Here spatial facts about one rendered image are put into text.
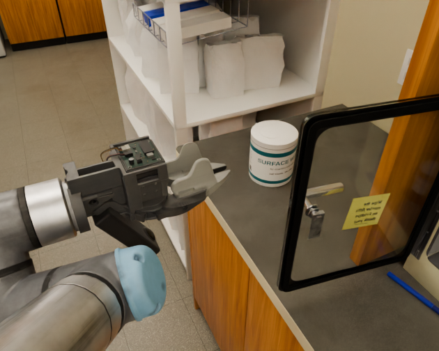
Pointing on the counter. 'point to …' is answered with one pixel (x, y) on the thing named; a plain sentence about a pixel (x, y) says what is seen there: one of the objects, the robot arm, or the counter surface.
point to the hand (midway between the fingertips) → (219, 175)
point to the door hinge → (434, 214)
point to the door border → (310, 170)
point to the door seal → (308, 177)
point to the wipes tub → (272, 152)
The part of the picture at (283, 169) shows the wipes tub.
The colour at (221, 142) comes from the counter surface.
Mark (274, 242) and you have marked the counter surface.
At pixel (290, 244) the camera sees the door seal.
